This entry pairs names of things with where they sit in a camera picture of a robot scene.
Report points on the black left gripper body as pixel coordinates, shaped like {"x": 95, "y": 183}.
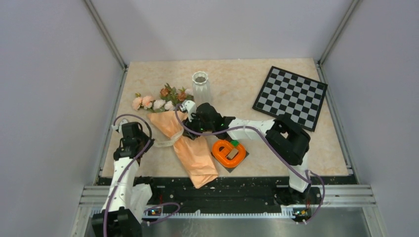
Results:
{"x": 143, "y": 138}

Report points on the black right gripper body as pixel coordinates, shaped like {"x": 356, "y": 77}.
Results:
{"x": 197, "y": 124}

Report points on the orange paper flower bouquet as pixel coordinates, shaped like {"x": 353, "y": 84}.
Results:
{"x": 193, "y": 154}

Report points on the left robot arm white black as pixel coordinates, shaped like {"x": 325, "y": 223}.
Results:
{"x": 121, "y": 214}

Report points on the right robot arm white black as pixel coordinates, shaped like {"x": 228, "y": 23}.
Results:
{"x": 284, "y": 137}

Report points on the white ribbed vase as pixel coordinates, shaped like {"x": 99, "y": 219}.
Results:
{"x": 201, "y": 88}

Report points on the green cube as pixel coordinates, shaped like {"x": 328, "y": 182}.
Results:
{"x": 234, "y": 143}

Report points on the tan wooden block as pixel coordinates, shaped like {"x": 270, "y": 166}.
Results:
{"x": 231, "y": 155}

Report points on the black grey checkerboard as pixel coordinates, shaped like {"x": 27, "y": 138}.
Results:
{"x": 285, "y": 92}

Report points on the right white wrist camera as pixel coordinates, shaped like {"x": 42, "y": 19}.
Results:
{"x": 189, "y": 107}

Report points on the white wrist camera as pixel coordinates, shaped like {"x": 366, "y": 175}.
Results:
{"x": 118, "y": 127}
{"x": 189, "y": 107}

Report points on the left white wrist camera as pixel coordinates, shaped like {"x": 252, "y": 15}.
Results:
{"x": 118, "y": 127}

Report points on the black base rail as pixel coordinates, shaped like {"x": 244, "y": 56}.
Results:
{"x": 229, "y": 194}

